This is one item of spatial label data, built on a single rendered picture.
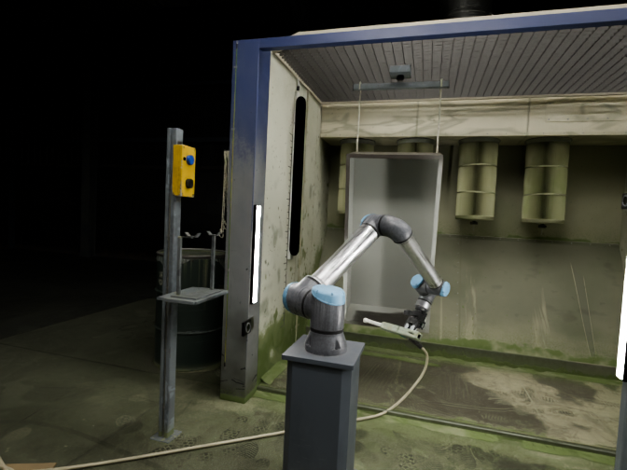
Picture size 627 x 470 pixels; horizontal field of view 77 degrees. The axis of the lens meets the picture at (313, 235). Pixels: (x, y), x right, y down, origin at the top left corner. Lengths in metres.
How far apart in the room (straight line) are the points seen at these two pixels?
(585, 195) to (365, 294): 2.26
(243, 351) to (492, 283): 2.36
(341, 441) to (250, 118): 1.83
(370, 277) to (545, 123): 1.94
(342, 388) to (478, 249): 2.67
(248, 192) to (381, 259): 1.18
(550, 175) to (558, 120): 0.45
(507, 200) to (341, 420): 2.96
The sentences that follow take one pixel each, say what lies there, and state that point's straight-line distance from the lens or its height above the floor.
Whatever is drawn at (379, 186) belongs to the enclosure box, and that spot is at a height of 1.46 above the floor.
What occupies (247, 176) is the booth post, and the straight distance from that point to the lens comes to 2.50.
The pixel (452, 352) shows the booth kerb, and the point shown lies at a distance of 3.71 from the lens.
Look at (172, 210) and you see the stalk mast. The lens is 2.16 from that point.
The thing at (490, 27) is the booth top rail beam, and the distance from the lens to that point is 2.47.
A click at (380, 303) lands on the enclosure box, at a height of 0.56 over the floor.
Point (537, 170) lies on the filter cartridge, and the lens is 3.90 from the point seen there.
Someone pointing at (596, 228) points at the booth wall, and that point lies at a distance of 4.37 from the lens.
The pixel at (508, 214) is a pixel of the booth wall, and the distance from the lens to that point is 4.19.
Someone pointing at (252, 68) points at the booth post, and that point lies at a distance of 2.64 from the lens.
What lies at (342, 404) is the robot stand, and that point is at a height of 0.47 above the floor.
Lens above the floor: 1.23
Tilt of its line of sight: 3 degrees down
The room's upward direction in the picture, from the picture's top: 3 degrees clockwise
